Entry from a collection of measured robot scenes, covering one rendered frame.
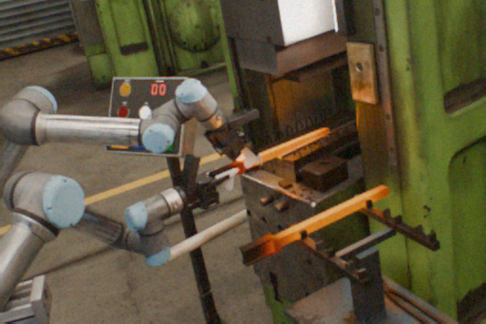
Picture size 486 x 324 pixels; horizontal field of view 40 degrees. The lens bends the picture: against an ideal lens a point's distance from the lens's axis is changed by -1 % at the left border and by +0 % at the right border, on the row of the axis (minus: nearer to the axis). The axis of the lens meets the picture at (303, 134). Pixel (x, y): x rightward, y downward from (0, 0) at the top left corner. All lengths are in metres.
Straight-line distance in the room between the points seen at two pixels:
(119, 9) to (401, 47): 5.19
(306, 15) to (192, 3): 4.85
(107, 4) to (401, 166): 5.06
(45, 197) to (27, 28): 8.22
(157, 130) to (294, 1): 0.53
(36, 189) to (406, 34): 0.98
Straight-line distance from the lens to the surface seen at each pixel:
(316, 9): 1.96
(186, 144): 2.37
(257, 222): 2.27
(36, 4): 9.75
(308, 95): 2.40
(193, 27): 6.76
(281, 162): 2.11
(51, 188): 1.61
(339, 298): 1.88
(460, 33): 1.99
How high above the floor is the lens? 1.83
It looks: 22 degrees down
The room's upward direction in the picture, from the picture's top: 9 degrees counter-clockwise
